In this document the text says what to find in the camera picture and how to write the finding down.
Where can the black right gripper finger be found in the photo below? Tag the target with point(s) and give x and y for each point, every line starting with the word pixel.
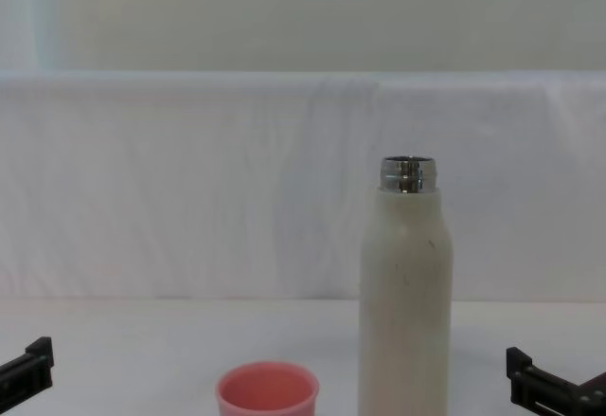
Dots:
pixel 535 383

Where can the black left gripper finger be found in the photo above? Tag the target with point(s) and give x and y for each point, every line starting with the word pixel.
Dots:
pixel 28 373

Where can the white table cloth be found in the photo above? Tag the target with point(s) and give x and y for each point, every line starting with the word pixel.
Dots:
pixel 142 349

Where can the pink plastic cup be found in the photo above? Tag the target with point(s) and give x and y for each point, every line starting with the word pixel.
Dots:
pixel 267 390

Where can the white curtain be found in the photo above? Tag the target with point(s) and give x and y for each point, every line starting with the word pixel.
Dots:
pixel 189 188

